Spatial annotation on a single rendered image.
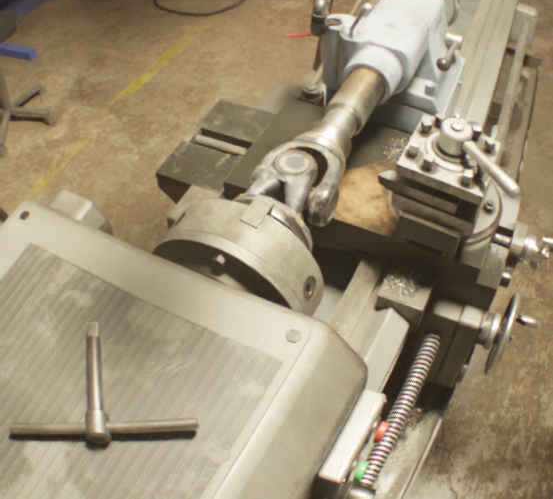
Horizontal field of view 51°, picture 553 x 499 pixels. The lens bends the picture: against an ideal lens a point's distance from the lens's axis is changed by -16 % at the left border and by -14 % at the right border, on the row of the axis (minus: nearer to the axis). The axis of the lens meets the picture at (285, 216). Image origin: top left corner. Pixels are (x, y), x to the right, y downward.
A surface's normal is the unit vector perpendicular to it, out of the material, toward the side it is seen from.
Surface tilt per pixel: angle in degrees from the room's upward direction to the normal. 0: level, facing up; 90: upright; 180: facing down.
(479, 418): 0
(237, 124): 0
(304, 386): 45
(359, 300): 0
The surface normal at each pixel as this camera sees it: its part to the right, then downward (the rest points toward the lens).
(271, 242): 0.41, -0.47
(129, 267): 0.00, -0.69
